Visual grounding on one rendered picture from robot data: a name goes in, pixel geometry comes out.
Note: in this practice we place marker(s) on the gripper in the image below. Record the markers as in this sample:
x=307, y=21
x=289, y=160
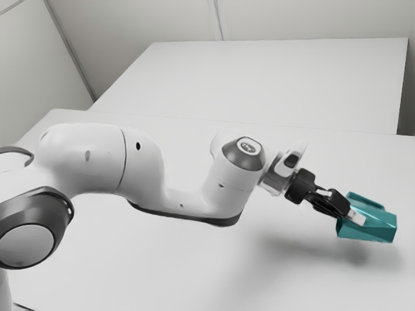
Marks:
x=300, y=186

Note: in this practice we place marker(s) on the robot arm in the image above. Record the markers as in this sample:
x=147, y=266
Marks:
x=107, y=162

